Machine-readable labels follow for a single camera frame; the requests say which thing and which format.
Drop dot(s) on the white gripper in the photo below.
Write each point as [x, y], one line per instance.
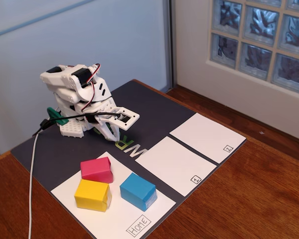
[105, 123]

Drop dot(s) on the blue paper box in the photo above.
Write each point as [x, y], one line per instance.
[137, 190]

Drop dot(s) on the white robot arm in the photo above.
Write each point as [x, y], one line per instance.
[64, 79]

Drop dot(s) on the pink paper box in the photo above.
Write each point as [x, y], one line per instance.
[96, 169]

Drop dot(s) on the yellow paper box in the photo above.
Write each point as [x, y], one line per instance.
[91, 195]

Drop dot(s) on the white paper marked HOME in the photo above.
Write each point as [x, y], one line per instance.
[119, 219]

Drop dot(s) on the dark grey board mat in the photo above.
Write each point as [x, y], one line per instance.
[64, 149]

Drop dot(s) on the green clamp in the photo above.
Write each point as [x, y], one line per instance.
[56, 115]

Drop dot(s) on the white paper marked 1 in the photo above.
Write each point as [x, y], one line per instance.
[174, 164]

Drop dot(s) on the white paper marked 2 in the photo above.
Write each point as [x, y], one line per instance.
[204, 137]

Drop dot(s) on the pale blue sliding door panel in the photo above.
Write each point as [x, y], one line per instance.
[77, 37]

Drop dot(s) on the glass block window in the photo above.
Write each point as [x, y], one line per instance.
[261, 37]

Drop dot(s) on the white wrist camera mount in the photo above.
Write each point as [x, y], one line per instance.
[135, 117]

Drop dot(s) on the grey metal door frame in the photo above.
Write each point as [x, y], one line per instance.
[170, 44]

